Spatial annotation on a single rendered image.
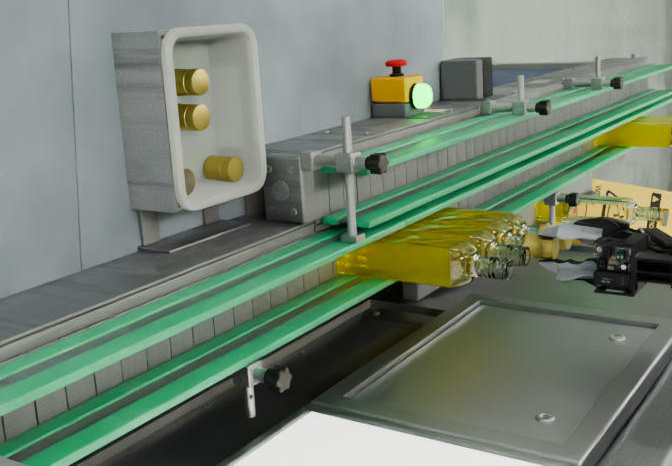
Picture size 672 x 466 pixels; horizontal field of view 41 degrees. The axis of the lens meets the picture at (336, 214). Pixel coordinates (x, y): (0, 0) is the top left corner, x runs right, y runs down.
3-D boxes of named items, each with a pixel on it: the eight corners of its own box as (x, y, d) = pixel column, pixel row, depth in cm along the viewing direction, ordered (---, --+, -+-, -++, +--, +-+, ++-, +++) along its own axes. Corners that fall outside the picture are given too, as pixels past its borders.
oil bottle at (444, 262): (335, 274, 132) (469, 291, 121) (333, 237, 131) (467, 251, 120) (355, 264, 137) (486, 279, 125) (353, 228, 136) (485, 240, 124)
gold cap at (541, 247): (521, 260, 129) (551, 263, 127) (521, 236, 129) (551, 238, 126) (531, 253, 132) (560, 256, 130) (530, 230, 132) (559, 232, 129)
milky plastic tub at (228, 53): (131, 210, 115) (182, 216, 110) (111, 31, 110) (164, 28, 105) (220, 185, 129) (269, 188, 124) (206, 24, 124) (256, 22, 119)
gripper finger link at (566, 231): (529, 221, 124) (595, 237, 119) (544, 212, 128) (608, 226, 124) (526, 243, 125) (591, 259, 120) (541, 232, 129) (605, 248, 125)
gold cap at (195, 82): (164, 69, 115) (190, 68, 113) (183, 67, 118) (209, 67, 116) (167, 97, 116) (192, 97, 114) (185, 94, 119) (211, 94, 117)
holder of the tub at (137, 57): (134, 250, 116) (179, 256, 112) (110, 33, 110) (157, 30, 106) (221, 220, 130) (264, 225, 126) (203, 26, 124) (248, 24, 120)
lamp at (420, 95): (409, 110, 159) (424, 110, 157) (408, 84, 158) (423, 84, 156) (421, 107, 163) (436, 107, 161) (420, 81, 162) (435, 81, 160)
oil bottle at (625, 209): (535, 221, 199) (657, 231, 185) (535, 196, 198) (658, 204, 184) (544, 215, 204) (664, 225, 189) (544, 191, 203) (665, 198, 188)
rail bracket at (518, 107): (477, 115, 171) (545, 116, 163) (476, 76, 169) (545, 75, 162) (486, 112, 174) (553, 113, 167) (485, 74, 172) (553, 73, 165)
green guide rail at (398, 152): (318, 172, 126) (367, 175, 122) (318, 165, 126) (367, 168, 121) (649, 67, 268) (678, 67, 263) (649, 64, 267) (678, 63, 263)
